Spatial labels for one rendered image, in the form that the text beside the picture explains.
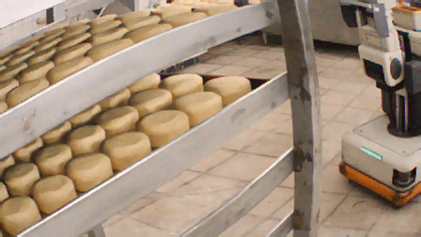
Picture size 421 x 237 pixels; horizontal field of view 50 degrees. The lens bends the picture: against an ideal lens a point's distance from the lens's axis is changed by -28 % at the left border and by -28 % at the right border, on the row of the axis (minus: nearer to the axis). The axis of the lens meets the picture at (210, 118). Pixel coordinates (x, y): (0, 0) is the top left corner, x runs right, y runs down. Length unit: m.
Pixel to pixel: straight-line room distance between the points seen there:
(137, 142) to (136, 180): 0.06
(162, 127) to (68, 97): 0.18
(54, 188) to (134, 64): 0.13
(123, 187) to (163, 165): 0.05
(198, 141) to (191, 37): 0.09
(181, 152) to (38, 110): 0.18
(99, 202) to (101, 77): 0.09
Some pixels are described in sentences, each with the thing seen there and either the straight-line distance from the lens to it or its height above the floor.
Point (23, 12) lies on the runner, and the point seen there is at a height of 1.22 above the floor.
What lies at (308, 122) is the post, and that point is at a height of 1.01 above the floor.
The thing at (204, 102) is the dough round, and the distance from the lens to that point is 0.59.
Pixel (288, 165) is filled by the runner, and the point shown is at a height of 0.96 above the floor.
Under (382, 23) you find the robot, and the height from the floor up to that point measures 0.88.
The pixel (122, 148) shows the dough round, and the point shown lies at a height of 1.06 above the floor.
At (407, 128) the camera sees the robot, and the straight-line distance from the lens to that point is 2.58.
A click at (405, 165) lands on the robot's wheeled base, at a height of 0.26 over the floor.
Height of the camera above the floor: 1.24
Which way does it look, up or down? 19 degrees down
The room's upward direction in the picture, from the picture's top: 7 degrees counter-clockwise
